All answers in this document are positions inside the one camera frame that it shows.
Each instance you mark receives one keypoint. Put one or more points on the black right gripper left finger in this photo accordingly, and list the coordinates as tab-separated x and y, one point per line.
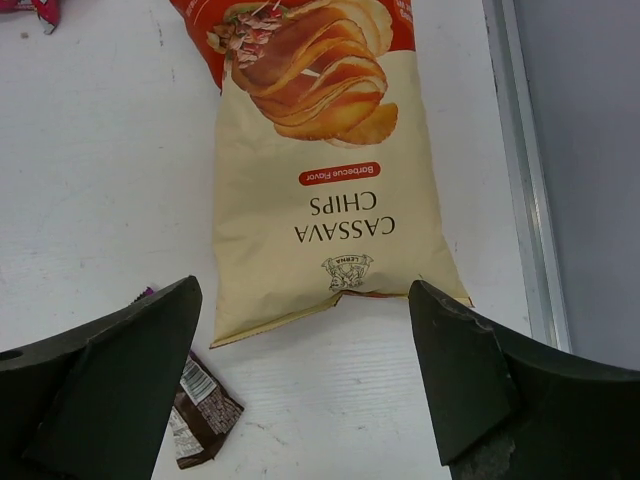
94	402

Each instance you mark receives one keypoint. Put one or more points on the brown chocolate bar wrapper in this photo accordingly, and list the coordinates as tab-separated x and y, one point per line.
202	416

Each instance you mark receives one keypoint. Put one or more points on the cassava chips bag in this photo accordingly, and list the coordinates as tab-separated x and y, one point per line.
323	178

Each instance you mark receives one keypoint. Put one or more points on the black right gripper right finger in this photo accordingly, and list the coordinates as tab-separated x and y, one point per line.
504	406

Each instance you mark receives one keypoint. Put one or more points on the pink mints packet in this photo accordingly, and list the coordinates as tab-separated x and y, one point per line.
47	11

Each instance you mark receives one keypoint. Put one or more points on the aluminium table edge rail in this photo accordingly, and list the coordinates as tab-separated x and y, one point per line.
542	281

